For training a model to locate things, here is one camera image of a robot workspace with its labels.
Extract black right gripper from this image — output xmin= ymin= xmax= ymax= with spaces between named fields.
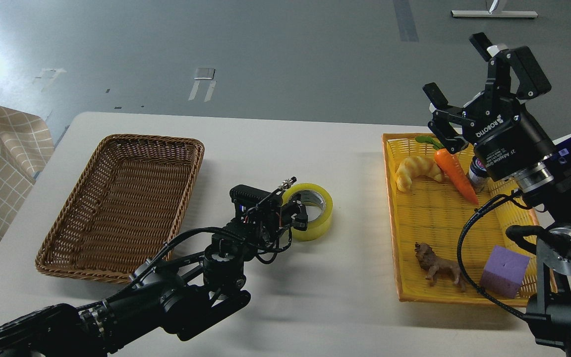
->
xmin=422 ymin=32 xmax=556 ymax=181

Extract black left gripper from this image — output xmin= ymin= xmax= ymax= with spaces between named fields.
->
xmin=245 ymin=200 xmax=309 ymax=248

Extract yellow tape roll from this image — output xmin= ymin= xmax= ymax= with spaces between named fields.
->
xmin=283 ymin=183 xmax=333 ymax=241

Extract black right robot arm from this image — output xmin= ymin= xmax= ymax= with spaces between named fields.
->
xmin=423 ymin=33 xmax=571 ymax=357

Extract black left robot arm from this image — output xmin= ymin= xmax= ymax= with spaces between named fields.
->
xmin=0 ymin=177 xmax=308 ymax=357

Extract toy carrot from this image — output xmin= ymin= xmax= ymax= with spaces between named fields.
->
xmin=415 ymin=136 xmax=479 ymax=206

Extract small dark jar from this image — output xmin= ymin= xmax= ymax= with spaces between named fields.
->
xmin=467 ymin=156 xmax=489 ymax=193

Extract white stand base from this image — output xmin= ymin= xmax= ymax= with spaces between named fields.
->
xmin=450 ymin=0 xmax=539 ymax=19

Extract toy croissant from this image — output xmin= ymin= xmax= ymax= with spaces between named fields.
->
xmin=395 ymin=156 xmax=444 ymax=192

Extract brown toy lion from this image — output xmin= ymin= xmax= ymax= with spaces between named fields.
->
xmin=414 ymin=242 xmax=466 ymax=293

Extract yellow plastic basket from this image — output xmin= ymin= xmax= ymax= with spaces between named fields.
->
xmin=382 ymin=133 xmax=539 ymax=306

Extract brown wicker basket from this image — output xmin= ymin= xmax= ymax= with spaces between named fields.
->
xmin=35 ymin=134 xmax=205 ymax=283

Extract purple foam cube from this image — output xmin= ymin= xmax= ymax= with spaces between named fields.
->
xmin=479 ymin=245 xmax=530 ymax=298

